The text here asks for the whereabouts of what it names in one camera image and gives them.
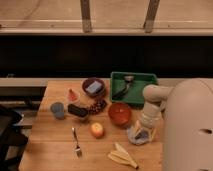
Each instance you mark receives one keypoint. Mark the blue sponge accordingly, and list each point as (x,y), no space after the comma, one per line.
(94,87)

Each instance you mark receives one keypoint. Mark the blue cup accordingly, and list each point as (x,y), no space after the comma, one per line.
(57,109)

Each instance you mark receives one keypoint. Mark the red-yellow apple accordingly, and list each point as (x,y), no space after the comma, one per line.
(97,130)

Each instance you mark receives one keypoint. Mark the metal fork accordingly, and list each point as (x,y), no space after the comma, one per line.
(77,149)

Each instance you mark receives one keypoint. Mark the grey-blue towel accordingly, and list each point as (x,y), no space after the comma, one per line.
(143,137)

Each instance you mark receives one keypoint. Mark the purple bowl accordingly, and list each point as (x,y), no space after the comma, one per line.
(89,81)

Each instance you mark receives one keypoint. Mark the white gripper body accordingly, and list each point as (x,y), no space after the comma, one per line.
(150,116)

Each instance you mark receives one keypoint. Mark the black-handled metal ladle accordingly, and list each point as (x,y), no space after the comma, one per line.
(128,80)

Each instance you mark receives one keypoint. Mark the green plastic tray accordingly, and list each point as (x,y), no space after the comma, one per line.
(134,96)

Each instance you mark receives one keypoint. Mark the watermelon slice toy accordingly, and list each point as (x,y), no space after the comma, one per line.
(72,96)

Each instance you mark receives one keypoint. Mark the red bowl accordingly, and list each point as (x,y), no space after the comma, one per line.
(119,113)

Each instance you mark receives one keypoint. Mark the bunch of dark grapes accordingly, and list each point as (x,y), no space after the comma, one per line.
(97,107)

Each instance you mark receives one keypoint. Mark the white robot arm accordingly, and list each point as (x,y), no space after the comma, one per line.
(188,123)

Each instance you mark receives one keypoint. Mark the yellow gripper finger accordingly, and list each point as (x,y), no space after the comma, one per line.
(153,133)
(137,128)

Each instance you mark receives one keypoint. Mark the black chair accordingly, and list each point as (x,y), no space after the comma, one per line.
(10,137)

